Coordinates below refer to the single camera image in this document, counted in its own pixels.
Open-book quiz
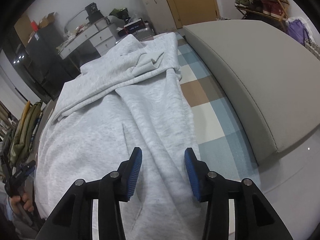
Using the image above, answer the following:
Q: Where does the light grey sweatshirt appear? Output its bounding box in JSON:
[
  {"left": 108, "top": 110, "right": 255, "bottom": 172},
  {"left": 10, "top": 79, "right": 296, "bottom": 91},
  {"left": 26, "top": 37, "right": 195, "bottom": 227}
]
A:
[{"left": 35, "top": 33, "right": 205, "bottom": 239}]

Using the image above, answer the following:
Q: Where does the person's left hand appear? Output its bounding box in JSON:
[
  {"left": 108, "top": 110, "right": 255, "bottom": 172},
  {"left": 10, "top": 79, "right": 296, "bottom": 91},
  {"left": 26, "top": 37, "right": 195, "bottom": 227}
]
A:
[{"left": 9, "top": 192, "right": 34, "bottom": 215}]

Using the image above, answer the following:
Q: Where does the olive green bag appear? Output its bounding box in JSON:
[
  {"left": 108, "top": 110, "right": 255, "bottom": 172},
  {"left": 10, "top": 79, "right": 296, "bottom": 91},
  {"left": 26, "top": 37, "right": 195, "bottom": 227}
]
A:
[{"left": 9, "top": 101, "right": 42, "bottom": 167}]

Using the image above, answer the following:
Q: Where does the checkered bed sheet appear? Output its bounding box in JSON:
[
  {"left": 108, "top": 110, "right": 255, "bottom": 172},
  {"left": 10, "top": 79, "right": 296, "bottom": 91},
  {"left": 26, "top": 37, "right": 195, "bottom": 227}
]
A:
[{"left": 176, "top": 32, "right": 260, "bottom": 184}]

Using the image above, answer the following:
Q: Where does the black refrigerator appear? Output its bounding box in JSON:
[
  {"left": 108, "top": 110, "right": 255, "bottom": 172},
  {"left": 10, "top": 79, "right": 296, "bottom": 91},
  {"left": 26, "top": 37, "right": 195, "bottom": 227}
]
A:
[{"left": 3, "top": 23, "right": 79, "bottom": 103}]

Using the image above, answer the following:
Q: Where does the grey padded headboard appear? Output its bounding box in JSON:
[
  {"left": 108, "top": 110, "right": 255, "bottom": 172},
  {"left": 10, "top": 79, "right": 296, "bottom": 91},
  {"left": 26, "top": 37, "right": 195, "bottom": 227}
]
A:
[{"left": 183, "top": 20, "right": 319, "bottom": 164}]

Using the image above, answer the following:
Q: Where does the white drawer desk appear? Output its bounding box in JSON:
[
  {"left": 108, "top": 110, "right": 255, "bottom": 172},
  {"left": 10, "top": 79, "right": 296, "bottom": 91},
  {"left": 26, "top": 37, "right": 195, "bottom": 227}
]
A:
[{"left": 58, "top": 17, "right": 119, "bottom": 59}]

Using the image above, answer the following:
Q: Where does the purple garment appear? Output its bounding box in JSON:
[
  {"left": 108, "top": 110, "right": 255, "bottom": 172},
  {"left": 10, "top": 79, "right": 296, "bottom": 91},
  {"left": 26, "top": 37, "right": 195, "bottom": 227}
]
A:
[{"left": 286, "top": 19, "right": 310, "bottom": 46}]

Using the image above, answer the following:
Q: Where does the silver suitcase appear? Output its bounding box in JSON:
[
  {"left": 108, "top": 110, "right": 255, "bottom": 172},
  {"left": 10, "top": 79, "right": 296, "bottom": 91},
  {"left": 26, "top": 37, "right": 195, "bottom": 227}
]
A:
[{"left": 133, "top": 28, "right": 155, "bottom": 42}]

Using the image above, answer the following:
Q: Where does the dark plant bouquet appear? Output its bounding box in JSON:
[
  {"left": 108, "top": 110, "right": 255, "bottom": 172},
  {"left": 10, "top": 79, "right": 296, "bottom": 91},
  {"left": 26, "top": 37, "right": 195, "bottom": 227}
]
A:
[{"left": 109, "top": 8, "right": 131, "bottom": 24}]

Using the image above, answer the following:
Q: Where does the white tall cabinet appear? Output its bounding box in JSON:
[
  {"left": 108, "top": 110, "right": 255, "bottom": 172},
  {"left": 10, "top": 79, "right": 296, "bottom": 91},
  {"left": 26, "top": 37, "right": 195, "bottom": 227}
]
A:
[{"left": 142, "top": 0, "right": 176, "bottom": 34}]

